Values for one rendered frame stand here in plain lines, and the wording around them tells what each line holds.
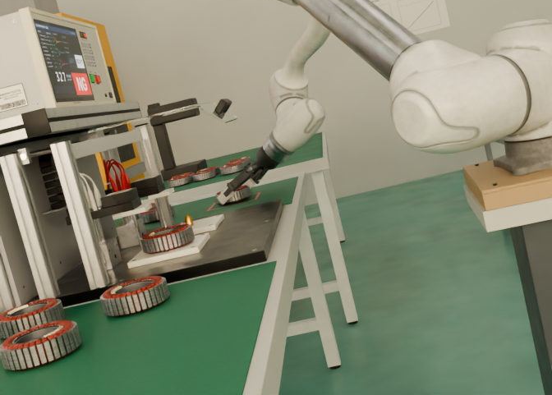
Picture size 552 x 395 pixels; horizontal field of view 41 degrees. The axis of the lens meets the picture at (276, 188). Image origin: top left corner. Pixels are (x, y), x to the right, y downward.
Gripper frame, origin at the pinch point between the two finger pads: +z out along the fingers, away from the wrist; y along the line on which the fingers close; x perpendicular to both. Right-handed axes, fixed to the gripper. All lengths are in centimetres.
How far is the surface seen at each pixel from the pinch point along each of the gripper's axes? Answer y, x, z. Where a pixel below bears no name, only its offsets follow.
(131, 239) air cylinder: 60, 4, -8
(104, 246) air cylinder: 81, 7, -19
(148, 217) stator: 17.0, -10.6, 19.1
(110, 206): 79, 1, -26
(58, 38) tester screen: 74, -34, -38
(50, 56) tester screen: 81, -28, -39
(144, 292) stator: 105, 25, -43
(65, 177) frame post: 95, -3, -35
